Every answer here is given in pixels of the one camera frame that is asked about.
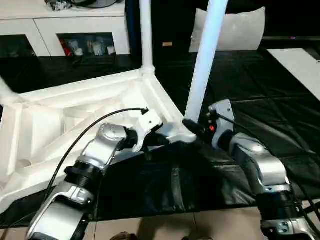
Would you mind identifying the black box with yellow label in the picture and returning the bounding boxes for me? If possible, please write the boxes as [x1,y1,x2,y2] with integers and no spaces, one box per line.
[127,0,208,55]

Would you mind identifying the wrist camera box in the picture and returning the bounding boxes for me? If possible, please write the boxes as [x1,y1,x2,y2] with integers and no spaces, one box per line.
[134,109,163,153]
[207,99,236,148]

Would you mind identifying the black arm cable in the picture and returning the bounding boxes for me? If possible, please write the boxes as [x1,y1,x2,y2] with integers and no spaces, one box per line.
[212,113,318,233]
[24,107,150,226]

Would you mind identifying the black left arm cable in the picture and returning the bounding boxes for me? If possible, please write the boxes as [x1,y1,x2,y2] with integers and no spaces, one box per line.
[24,107,150,226]

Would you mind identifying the white plastic table leg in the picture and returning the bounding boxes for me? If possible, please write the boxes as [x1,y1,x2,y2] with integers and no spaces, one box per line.
[138,0,156,75]
[184,0,229,123]
[0,76,20,103]

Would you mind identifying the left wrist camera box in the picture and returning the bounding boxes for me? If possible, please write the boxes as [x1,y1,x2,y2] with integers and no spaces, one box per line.
[134,109,163,153]

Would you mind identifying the white glass-door cabinet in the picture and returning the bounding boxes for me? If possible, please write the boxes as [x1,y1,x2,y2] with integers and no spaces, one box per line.
[0,0,131,58]

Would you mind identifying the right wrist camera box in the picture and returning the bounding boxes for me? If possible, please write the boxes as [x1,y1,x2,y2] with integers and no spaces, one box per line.
[207,99,236,148]

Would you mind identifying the dark left robot foot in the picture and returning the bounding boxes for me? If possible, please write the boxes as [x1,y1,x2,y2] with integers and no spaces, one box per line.
[111,231,138,240]

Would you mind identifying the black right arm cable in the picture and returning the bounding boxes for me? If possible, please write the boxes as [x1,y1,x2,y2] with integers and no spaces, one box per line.
[212,113,318,233]

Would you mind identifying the dark clutter pile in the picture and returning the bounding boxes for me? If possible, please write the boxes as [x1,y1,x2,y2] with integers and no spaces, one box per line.
[46,0,68,12]

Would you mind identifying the white plastic table top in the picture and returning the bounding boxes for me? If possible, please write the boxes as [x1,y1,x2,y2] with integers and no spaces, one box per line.
[0,67,197,208]

